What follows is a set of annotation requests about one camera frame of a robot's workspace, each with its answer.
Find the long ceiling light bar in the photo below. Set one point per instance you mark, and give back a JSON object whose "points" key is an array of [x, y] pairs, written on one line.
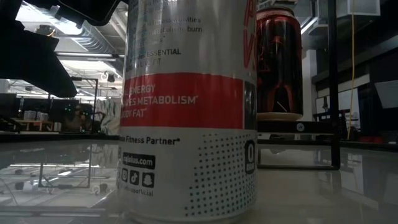
{"points": [[87, 54]]}

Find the white ceiling box fixture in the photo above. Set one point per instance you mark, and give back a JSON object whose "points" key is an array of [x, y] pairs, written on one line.
{"points": [[357, 7]]}

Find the white table mat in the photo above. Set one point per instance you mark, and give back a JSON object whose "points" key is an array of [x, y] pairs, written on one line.
{"points": [[311, 193]]}

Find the black aluminium table frame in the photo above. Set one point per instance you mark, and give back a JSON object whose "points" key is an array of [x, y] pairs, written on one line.
{"points": [[46, 136]]}

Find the black background table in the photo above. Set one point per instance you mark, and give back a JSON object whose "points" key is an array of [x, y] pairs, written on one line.
{"points": [[329, 116]]}

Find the wooden background table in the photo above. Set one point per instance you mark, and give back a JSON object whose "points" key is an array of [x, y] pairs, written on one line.
{"points": [[31, 123]]}

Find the grey flat panel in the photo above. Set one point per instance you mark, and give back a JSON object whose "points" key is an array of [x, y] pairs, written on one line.
{"points": [[387, 93]]}

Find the grey ceiling air duct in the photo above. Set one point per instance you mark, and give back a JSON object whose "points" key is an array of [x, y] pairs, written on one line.
{"points": [[93, 43]]}

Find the white hanging cloth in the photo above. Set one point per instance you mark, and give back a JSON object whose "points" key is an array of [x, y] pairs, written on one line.
{"points": [[109, 115]]}

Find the thin black upright post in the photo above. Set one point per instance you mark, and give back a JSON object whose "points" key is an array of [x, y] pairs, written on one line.
{"points": [[333, 77]]}

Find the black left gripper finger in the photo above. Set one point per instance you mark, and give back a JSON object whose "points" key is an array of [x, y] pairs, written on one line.
{"points": [[31, 59], [90, 11]]}

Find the white Celsius can red band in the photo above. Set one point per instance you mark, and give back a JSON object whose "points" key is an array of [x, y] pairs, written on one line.
{"points": [[186, 102]]}

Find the wooden shelf with black rail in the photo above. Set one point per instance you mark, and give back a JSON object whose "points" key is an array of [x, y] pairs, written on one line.
{"points": [[292, 127]]}

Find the black background workstation frame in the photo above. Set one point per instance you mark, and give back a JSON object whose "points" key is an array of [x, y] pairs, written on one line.
{"points": [[94, 105]]}

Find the red Coca-Cola can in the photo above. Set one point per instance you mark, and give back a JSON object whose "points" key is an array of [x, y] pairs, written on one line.
{"points": [[280, 62]]}

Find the red bag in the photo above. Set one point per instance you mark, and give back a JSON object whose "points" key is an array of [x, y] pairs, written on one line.
{"points": [[371, 139]]}

